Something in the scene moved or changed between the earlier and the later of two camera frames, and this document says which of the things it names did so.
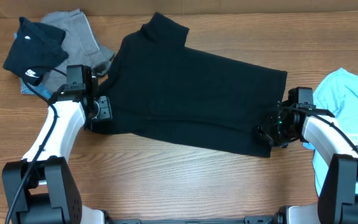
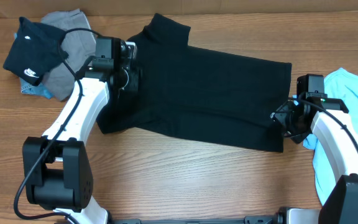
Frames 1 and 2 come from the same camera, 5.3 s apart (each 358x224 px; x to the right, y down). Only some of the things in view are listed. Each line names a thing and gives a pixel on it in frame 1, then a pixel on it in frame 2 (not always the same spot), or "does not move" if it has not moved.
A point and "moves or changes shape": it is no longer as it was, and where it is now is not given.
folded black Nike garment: [36, 48] does not move
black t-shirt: [158, 87] moves or changes shape
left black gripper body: [104, 108] → [130, 79]
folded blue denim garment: [43, 89] does not move
